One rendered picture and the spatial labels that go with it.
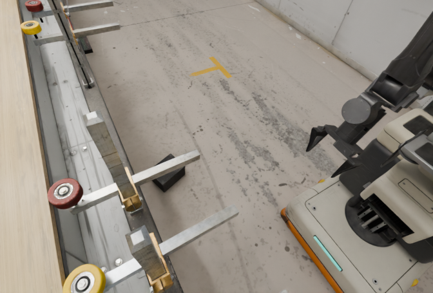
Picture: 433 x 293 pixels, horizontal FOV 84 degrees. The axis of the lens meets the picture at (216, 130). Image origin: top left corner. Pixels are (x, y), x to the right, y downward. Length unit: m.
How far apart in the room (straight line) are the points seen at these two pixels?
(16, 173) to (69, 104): 0.65
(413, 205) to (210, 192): 1.11
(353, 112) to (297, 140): 1.54
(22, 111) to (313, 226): 1.39
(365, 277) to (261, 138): 1.11
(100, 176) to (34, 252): 0.45
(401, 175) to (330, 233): 0.58
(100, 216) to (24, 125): 0.41
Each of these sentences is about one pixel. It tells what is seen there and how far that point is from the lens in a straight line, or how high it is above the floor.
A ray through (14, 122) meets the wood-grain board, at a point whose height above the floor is 0.90.
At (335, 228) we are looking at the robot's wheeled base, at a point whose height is 0.28.
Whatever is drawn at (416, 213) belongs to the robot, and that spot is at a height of 0.80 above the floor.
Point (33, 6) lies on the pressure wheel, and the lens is 1.78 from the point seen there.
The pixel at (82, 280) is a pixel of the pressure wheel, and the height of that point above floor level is 0.91.
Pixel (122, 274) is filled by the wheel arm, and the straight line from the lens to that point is 0.73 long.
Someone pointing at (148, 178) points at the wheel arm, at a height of 0.81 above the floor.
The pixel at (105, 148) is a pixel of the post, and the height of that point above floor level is 1.08.
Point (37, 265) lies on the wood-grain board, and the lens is 0.75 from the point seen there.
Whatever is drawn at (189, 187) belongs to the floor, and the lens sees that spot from 1.73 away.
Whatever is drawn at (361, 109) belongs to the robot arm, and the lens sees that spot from 0.60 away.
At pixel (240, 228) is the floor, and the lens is 1.65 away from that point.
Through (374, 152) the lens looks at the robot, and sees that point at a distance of 1.40.
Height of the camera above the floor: 1.55
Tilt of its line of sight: 50 degrees down
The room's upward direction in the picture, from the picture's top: 6 degrees clockwise
